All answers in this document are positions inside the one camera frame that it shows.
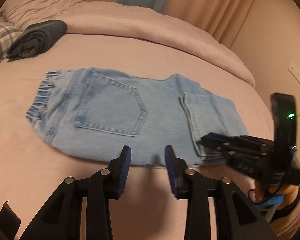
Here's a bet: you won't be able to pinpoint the light blue denim pants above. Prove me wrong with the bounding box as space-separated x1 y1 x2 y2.
26 67 247 166

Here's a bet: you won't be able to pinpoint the person right hand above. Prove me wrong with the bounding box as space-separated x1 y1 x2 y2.
253 181 299 211

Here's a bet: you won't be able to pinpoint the dark folded garment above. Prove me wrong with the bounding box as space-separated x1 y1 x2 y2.
7 20 68 61

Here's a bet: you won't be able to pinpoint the plaid pillow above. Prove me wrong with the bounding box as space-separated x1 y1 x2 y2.
0 22 23 62

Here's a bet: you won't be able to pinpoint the pink duvet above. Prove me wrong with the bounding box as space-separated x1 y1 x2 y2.
4 0 256 86

